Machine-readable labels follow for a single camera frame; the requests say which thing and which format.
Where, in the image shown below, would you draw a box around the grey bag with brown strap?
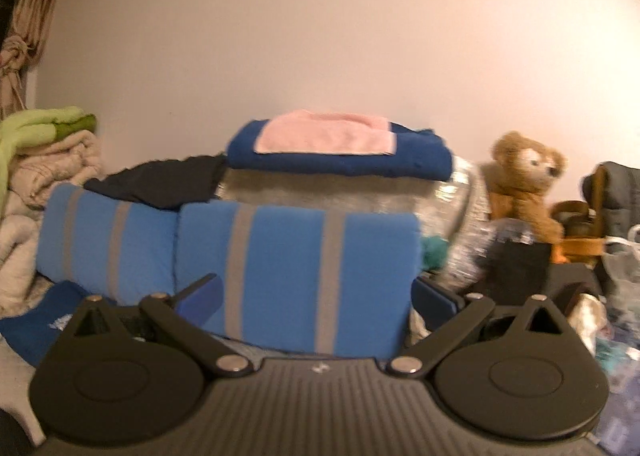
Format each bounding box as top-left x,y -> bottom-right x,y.
550,169 -> 640,268

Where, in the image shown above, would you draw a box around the beige fluffy blanket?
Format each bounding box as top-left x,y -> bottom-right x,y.
0,129 -> 104,319

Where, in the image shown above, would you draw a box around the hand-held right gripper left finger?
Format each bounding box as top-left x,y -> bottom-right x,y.
52,273 -> 253,379

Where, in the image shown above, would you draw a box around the white crumpled cloth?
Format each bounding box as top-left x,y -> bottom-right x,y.
574,293 -> 610,358

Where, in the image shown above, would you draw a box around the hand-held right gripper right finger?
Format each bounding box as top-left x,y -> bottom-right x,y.
382,277 -> 583,379

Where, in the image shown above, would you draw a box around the brown teddy bear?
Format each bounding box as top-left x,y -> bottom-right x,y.
481,130 -> 572,265

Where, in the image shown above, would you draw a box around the blue grey-striped pillow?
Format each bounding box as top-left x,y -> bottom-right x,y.
36,183 -> 182,308
177,200 -> 422,358

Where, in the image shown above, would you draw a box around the grey jacket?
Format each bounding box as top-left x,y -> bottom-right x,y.
594,161 -> 640,243

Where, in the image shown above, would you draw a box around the pink patterned curtain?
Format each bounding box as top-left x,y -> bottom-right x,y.
0,0 -> 77,123

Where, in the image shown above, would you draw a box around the clear plastic storage bag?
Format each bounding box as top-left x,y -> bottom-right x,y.
215,155 -> 495,289

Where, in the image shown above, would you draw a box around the teal cloth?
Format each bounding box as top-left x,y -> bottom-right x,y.
419,235 -> 449,273

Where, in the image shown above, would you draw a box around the folded dark blue blanket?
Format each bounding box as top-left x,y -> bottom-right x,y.
225,117 -> 454,183

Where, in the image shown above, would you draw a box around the white plastic bag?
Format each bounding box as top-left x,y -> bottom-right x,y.
599,223 -> 640,319

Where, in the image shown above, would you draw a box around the black bag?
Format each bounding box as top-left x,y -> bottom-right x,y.
481,235 -> 552,309

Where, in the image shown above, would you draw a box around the pink towel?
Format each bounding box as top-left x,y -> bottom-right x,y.
253,109 -> 399,157

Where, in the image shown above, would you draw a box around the black cloth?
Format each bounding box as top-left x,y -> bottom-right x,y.
82,153 -> 229,211

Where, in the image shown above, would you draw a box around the dark green cloth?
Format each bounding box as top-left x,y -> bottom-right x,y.
54,114 -> 99,141

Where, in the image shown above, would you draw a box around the dark blue sweatshirt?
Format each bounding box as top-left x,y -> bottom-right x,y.
0,280 -> 92,370

